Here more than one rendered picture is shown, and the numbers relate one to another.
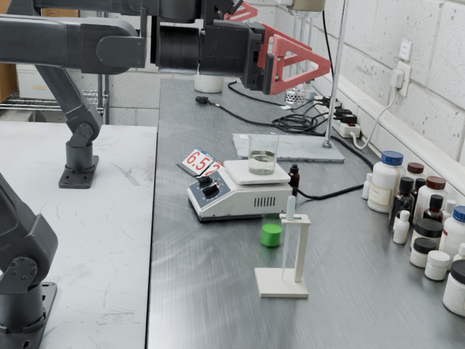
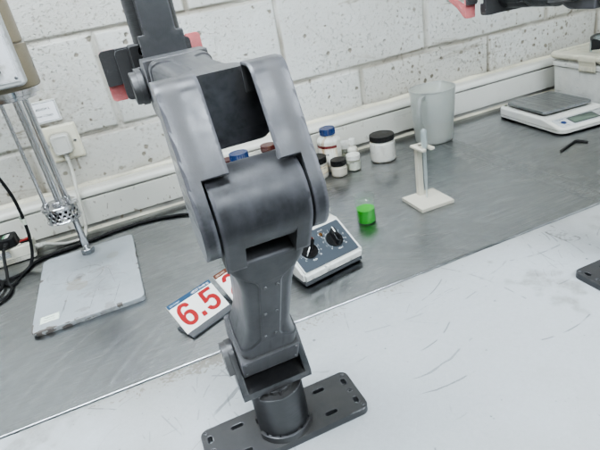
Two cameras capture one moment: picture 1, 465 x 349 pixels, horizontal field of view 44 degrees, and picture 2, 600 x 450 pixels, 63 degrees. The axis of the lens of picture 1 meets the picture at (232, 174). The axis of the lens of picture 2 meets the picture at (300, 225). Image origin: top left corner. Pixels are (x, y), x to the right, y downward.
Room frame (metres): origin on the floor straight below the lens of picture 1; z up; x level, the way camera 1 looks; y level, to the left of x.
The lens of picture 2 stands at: (1.29, 0.80, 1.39)
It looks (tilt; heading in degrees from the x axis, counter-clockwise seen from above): 27 degrees down; 260
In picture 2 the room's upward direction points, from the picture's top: 11 degrees counter-clockwise
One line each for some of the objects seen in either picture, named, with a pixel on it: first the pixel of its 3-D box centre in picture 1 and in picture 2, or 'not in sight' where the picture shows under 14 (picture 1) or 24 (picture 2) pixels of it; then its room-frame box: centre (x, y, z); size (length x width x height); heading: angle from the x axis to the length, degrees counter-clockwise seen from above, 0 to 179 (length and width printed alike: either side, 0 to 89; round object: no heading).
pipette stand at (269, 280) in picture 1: (284, 251); (426, 174); (0.84, -0.10, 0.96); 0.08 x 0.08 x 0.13; 6
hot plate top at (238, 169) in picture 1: (256, 171); not in sight; (1.16, -0.05, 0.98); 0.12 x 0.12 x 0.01; 18
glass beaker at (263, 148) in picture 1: (261, 154); not in sight; (1.14, -0.06, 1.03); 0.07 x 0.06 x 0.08; 109
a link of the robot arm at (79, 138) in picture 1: (83, 130); (263, 357); (1.28, 0.36, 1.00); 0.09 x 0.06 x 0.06; 8
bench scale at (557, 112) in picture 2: not in sight; (554, 111); (0.30, -0.38, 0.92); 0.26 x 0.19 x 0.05; 93
